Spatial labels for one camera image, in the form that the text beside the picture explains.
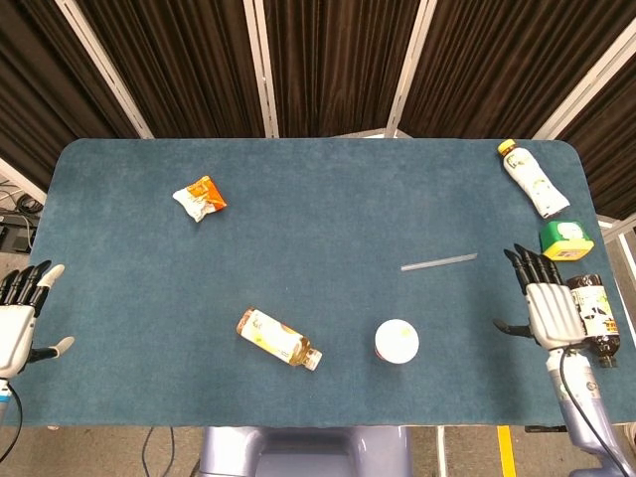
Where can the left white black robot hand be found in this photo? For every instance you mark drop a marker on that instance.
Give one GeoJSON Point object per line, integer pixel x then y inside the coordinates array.
{"type": "Point", "coordinates": [15, 328]}

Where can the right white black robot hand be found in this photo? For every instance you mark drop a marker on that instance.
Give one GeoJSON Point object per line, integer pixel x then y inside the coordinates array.
{"type": "Point", "coordinates": [554, 313]}

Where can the clear plastic stick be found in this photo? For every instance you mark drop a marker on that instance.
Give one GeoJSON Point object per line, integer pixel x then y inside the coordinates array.
{"type": "Point", "coordinates": [439, 262]}

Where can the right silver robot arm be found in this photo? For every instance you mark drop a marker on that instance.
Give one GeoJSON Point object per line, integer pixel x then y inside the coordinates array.
{"type": "Point", "coordinates": [588, 417]}

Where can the dark tea bottle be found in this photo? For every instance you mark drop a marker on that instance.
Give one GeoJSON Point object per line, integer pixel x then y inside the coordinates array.
{"type": "Point", "coordinates": [598, 318]}

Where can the green box with yellow rim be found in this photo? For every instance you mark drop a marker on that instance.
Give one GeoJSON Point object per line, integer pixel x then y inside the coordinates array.
{"type": "Point", "coordinates": [564, 238]}

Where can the black floor equipment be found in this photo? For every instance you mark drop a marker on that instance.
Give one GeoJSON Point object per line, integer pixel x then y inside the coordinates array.
{"type": "Point", "coordinates": [15, 233]}

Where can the white bottle with yellow cap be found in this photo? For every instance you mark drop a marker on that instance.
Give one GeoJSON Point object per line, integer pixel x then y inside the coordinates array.
{"type": "Point", "coordinates": [534, 181]}

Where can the yellow floor tape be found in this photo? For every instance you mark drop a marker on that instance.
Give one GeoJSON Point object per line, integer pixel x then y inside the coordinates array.
{"type": "Point", "coordinates": [506, 452]}

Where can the dark brown curtain panel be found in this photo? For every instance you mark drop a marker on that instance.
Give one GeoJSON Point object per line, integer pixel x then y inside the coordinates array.
{"type": "Point", "coordinates": [611, 154]}
{"type": "Point", "coordinates": [338, 64]}
{"type": "Point", "coordinates": [179, 64]}
{"type": "Point", "coordinates": [497, 59]}
{"type": "Point", "coordinates": [35, 84]}

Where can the white floor tape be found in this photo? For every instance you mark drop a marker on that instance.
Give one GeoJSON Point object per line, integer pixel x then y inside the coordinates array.
{"type": "Point", "coordinates": [441, 452]}

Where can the crumpled orange white snack packet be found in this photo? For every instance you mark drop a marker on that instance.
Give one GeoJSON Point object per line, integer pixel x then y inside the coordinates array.
{"type": "Point", "coordinates": [199, 199]}

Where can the blue felt table cover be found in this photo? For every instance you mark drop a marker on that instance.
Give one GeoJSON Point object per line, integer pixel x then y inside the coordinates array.
{"type": "Point", "coordinates": [318, 223]}

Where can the white partition foot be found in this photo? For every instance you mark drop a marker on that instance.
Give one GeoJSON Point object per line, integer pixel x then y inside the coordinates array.
{"type": "Point", "coordinates": [370, 133]}

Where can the yellow juice bottle silver cap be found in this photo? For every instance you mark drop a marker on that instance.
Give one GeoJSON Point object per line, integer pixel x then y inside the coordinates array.
{"type": "Point", "coordinates": [273, 338]}

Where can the lilac robot torso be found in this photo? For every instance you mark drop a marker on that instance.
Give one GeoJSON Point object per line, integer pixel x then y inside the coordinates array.
{"type": "Point", "coordinates": [308, 454]}

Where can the white partition frame post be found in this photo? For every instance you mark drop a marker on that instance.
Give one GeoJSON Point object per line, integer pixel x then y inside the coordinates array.
{"type": "Point", "coordinates": [618, 226]}
{"type": "Point", "coordinates": [102, 64]}
{"type": "Point", "coordinates": [586, 84]}
{"type": "Point", "coordinates": [262, 69]}
{"type": "Point", "coordinates": [410, 69]}
{"type": "Point", "coordinates": [20, 179]}

